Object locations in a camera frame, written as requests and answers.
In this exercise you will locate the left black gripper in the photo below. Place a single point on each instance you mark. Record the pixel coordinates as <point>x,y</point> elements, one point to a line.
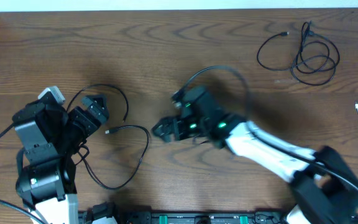
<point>92,124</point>

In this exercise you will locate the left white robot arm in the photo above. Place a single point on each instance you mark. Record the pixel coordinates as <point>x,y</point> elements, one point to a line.
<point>50,136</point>

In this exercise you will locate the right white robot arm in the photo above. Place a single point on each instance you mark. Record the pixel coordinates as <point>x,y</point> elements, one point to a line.
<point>323,185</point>

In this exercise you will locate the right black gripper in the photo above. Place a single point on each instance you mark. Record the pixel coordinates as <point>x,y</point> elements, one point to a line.
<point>178,122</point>

